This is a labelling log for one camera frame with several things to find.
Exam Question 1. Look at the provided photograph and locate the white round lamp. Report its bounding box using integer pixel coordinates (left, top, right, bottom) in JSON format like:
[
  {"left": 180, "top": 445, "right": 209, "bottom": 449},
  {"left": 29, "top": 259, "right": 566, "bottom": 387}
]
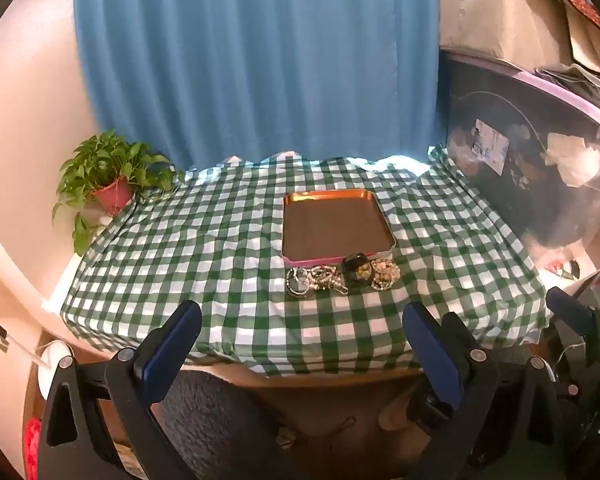
[{"left": 38, "top": 340, "right": 73, "bottom": 402}]

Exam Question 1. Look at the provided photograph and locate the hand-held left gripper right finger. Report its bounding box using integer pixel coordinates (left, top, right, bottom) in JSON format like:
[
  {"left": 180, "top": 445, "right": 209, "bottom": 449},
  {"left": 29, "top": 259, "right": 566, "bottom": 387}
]
[{"left": 402, "top": 302, "right": 561, "bottom": 480}]

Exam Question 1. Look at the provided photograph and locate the white bag with black trim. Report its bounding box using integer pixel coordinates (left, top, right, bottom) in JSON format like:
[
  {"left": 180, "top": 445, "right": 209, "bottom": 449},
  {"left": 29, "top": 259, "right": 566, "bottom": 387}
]
[{"left": 537, "top": 0, "right": 600, "bottom": 83}]

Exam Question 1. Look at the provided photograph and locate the silver chain bracelet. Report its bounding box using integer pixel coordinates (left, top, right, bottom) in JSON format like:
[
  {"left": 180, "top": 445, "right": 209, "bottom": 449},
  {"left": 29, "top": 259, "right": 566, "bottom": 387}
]
[{"left": 286, "top": 266, "right": 313, "bottom": 297}]

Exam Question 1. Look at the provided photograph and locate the silver striped bangle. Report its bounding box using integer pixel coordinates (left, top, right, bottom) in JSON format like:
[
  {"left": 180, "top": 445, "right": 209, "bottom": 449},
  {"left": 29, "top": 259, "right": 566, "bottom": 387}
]
[{"left": 310, "top": 264, "right": 337, "bottom": 289}]

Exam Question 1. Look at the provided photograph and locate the grey fabric storage box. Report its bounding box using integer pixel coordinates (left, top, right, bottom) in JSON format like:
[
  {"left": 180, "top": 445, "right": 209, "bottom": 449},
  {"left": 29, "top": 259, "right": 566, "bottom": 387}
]
[{"left": 437, "top": 0, "right": 581, "bottom": 68}]

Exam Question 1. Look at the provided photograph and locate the white printed card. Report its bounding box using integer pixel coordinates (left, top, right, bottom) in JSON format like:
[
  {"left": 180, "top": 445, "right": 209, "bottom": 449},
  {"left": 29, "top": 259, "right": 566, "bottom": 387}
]
[{"left": 544, "top": 254, "right": 582, "bottom": 282}]

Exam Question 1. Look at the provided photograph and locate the grey fuzzy cushion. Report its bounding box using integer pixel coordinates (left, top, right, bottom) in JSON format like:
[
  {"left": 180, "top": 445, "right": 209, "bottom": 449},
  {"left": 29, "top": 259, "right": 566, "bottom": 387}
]
[{"left": 156, "top": 370, "right": 293, "bottom": 480}]

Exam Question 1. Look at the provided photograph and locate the green potted plant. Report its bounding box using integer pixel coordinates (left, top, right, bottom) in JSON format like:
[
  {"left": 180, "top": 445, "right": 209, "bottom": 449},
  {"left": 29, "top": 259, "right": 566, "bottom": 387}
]
[{"left": 52, "top": 130, "right": 186, "bottom": 256}]

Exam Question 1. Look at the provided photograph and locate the blue curtain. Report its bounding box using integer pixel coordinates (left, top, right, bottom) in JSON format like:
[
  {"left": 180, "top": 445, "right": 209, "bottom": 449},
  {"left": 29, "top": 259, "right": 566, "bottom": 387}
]
[{"left": 72, "top": 0, "right": 441, "bottom": 171}]

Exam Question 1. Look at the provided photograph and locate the green checked tablecloth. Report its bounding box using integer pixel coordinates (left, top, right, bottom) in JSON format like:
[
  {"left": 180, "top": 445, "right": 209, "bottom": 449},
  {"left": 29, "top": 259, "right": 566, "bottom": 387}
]
[{"left": 60, "top": 147, "right": 551, "bottom": 378}]

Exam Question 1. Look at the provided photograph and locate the clear bin with purple lid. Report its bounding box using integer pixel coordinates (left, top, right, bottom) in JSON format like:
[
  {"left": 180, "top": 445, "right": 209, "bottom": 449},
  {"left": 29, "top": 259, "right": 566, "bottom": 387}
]
[{"left": 440, "top": 47, "right": 600, "bottom": 273}]

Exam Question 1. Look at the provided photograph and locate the orange metal tray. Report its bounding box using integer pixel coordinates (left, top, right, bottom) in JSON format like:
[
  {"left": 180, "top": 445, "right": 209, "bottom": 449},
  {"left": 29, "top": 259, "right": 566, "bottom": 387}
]
[{"left": 282, "top": 190, "right": 396, "bottom": 267}]

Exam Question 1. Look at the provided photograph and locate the amber bead bracelet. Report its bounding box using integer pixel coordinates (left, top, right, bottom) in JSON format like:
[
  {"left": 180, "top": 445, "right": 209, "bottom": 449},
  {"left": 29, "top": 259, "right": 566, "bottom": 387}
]
[{"left": 370, "top": 258, "right": 401, "bottom": 292}]

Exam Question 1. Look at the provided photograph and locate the red fuzzy cloth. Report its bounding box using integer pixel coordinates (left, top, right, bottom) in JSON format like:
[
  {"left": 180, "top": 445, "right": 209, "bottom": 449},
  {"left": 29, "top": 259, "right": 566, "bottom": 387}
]
[{"left": 23, "top": 417, "right": 42, "bottom": 480}]

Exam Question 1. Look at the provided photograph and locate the black jewelry case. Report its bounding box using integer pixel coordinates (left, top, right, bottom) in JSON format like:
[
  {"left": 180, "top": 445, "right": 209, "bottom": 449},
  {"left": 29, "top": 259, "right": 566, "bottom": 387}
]
[{"left": 341, "top": 252, "right": 372, "bottom": 286}]

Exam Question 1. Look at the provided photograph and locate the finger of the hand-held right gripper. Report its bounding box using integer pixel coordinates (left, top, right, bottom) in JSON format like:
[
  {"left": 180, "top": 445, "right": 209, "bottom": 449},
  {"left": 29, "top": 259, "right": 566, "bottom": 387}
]
[{"left": 546, "top": 287, "right": 600, "bottom": 368}]

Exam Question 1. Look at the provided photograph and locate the white cable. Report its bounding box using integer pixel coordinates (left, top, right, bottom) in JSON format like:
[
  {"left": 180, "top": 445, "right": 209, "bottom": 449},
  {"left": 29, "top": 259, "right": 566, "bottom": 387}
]
[{"left": 0, "top": 310, "right": 56, "bottom": 367}]

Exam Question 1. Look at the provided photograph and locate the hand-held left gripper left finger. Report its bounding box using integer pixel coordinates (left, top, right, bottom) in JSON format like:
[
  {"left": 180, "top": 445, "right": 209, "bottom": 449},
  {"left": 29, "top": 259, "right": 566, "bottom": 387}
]
[{"left": 36, "top": 300, "right": 203, "bottom": 480}]

